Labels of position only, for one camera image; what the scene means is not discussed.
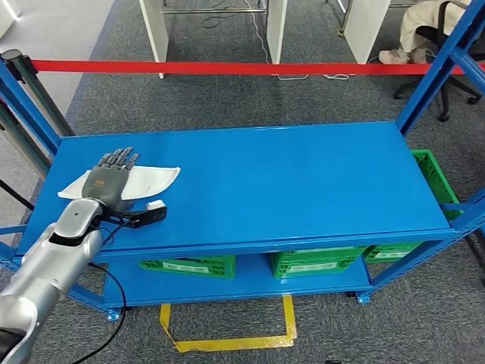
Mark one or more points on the black office chair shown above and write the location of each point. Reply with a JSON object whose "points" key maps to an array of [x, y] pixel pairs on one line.
{"points": [[445, 95]]}

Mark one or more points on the green plastic crate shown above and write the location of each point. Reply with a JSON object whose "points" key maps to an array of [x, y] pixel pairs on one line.
{"points": [[314, 263], [435, 176], [189, 266]]}

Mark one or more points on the blue metal shelf rack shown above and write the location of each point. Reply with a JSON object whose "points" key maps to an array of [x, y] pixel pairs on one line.
{"points": [[265, 181]]}

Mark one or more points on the person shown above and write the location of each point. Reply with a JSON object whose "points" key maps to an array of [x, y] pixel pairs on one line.
{"points": [[416, 20]]}

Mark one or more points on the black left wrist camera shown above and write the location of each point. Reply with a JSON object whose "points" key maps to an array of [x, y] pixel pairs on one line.
{"points": [[151, 218]]}

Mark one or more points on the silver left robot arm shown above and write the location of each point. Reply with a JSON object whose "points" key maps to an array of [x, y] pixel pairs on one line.
{"points": [[49, 271]]}

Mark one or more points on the white desk panel leg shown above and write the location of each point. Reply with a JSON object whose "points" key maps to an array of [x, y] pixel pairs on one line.
{"points": [[153, 30], [276, 25], [365, 27]]}

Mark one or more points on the yellow floor tape square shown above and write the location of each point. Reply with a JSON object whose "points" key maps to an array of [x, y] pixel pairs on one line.
{"points": [[227, 344]]}

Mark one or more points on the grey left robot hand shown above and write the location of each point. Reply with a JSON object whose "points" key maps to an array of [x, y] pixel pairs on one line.
{"points": [[105, 181]]}

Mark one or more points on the white curved plastic part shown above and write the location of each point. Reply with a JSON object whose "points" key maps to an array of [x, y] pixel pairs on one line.
{"points": [[151, 181]]}

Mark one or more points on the red barrier belt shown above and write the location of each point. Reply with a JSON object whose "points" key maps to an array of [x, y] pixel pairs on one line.
{"points": [[227, 67]]}

